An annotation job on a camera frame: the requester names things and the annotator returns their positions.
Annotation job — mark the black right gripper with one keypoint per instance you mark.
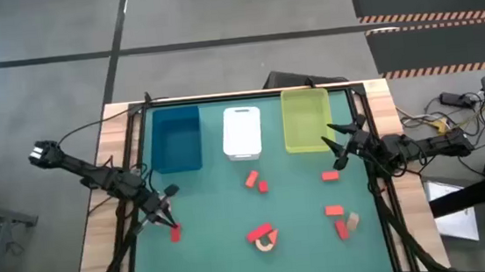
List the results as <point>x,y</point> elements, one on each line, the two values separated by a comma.
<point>359,143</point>

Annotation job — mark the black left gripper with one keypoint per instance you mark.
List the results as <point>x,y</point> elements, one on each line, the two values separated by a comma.
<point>156,203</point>

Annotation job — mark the red rectangular block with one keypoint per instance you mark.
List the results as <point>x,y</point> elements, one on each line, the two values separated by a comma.
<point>342,230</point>
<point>175,235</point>

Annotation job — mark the orange-red rectangular block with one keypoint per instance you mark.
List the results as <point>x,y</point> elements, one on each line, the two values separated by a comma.
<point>334,210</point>
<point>330,176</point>

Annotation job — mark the small red block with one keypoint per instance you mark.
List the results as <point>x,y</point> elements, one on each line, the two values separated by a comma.
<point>263,187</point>

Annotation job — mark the long red block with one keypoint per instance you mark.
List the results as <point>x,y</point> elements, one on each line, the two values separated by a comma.
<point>259,232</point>

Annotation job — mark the orange-red cylinder block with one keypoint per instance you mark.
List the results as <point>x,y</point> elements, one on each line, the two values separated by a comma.
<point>251,179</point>

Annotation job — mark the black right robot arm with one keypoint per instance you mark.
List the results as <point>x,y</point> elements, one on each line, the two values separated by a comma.
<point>437,145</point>

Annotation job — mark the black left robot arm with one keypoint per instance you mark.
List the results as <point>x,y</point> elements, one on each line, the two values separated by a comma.
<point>96,173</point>

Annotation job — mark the yellow-green plastic bin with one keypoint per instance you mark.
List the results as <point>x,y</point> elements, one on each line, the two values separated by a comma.
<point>305,121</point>

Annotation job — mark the green table mat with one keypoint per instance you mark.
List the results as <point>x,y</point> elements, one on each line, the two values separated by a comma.
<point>218,266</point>

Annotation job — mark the black equipment case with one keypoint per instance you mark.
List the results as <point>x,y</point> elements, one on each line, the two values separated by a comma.
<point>284,80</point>

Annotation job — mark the blue plastic bin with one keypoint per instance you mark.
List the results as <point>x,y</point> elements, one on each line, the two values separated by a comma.
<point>176,137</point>

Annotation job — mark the white plastic bin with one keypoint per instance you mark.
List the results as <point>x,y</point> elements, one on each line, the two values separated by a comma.
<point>243,147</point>

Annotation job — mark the tan wooden arch block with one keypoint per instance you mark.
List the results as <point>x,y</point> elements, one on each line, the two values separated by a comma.
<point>264,249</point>

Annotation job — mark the orange wedge block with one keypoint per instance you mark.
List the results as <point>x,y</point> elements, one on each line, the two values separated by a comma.
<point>273,237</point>

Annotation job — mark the black power adapter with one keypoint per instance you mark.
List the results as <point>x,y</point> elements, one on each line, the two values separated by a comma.
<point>455,99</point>

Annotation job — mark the black stand leg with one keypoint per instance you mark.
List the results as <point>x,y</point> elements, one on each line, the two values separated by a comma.
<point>463,198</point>

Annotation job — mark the white paper sheet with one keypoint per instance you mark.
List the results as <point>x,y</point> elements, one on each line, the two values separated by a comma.
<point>457,225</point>

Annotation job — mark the black aluminium table frame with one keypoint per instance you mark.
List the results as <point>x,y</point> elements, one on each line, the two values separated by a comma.
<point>243,95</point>

